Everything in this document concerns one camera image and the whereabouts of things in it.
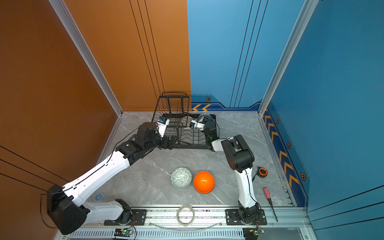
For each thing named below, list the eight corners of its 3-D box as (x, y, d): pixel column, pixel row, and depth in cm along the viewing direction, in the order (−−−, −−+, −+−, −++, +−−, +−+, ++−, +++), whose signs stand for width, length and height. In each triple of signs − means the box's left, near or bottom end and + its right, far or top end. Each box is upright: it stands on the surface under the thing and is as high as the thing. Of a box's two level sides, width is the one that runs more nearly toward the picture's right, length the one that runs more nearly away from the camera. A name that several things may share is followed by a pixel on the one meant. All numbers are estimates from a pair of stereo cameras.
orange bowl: (193, 195, 82) (193, 191, 76) (194, 176, 89) (193, 171, 83) (214, 195, 81) (215, 191, 76) (212, 176, 89) (213, 171, 83)
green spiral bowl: (171, 187, 84) (170, 185, 81) (173, 170, 91) (172, 167, 87) (192, 187, 84) (191, 185, 81) (192, 170, 91) (192, 167, 87)
